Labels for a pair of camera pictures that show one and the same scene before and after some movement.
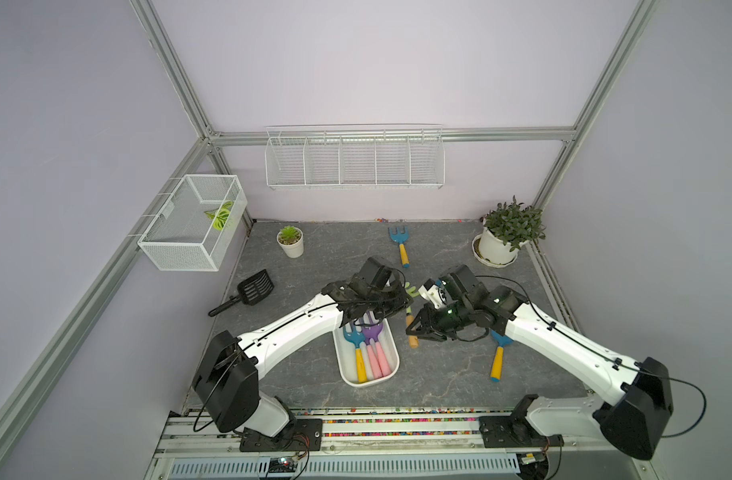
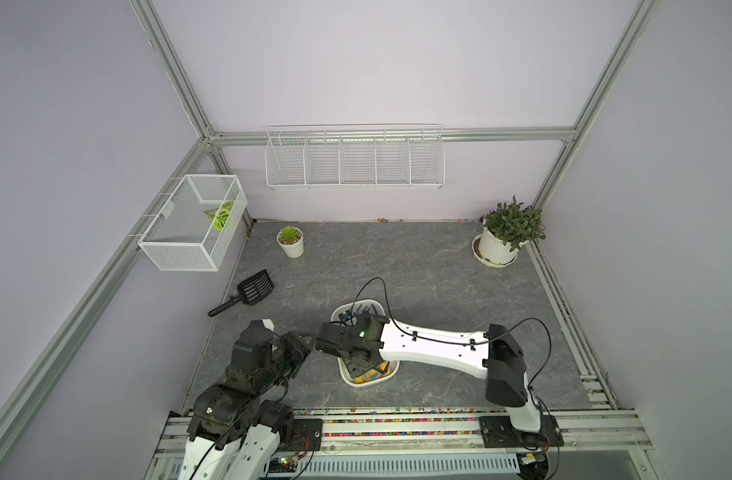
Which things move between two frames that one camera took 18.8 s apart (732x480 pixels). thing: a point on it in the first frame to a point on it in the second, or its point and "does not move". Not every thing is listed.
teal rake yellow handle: x=400 y=238 to x=380 y=372
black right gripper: x=426 y=326 to x=352 y=366
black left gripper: x=400 y=300 to x=297 y=347
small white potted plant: x=291 y=240 does not move
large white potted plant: x=507 y=228 does not move
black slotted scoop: x=250 y=292 does not move
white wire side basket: x=191 y=232 does not move
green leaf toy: x=220 y=215 does not move
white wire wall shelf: x=402 y=157 does not move
